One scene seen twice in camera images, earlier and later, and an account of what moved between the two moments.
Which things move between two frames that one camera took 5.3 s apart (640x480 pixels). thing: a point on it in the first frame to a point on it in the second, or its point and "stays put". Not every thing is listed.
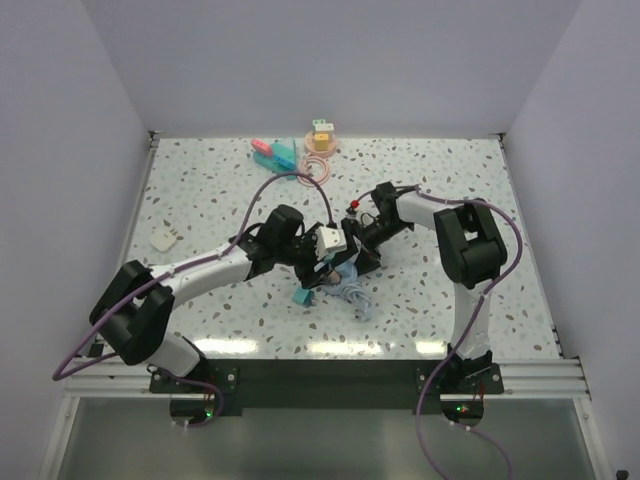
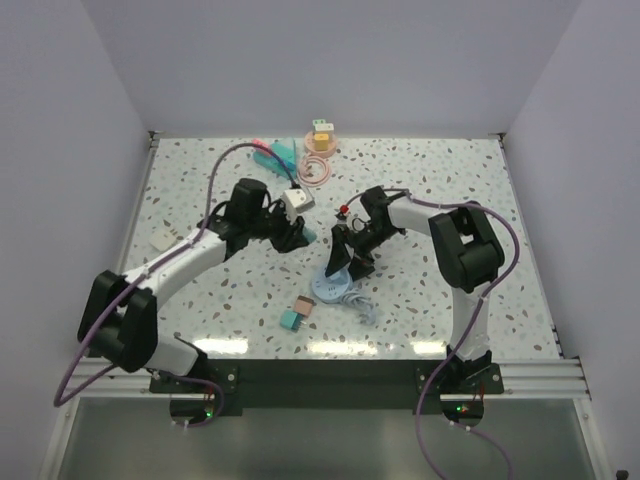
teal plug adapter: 304,296 to 291,320
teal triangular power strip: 282,160 stays put
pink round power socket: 309,143 stays put
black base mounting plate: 217,388 stays put
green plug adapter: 317,121 stays put
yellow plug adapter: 321,141 stays put
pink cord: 303,170 stays put
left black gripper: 307,275 to 292,237
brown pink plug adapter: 333,277 to 304,305
